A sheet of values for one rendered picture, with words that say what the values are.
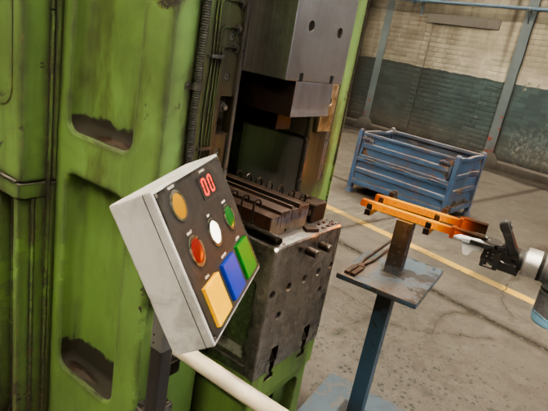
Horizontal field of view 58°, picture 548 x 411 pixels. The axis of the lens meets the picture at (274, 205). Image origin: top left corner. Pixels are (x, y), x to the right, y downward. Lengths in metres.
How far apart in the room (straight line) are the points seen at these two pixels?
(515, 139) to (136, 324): 8.38
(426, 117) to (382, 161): 4.67
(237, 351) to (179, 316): 0.78
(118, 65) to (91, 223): 0.48
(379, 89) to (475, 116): 2.12
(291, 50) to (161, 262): 0.68
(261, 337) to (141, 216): 0.79
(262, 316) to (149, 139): 0.60
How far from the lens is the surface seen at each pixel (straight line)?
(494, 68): 9.54
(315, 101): 1.43
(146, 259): 0.84
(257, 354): 1.55
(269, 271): 1.41
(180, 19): 1.20
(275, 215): 1.44
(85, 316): 1.74
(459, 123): 9.74
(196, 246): 0.87
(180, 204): 0.86
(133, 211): 0.82
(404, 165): 5.37
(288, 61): 1.29
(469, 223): 1.85
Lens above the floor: 1.45
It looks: 18 degrees down
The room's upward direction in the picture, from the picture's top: 10 degrees clockwise
